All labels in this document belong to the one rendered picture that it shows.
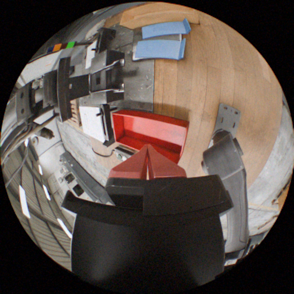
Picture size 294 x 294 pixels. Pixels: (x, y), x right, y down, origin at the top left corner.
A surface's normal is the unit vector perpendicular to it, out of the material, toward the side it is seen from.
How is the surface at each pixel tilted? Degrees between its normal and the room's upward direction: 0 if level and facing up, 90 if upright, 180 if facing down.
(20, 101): 90
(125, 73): 0
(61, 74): 90
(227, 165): 38
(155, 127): 0
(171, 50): 0
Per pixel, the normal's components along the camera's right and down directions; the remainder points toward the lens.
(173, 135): -0.50, 0.48
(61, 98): 0.86, 0.30
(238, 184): -0.82, -0.05
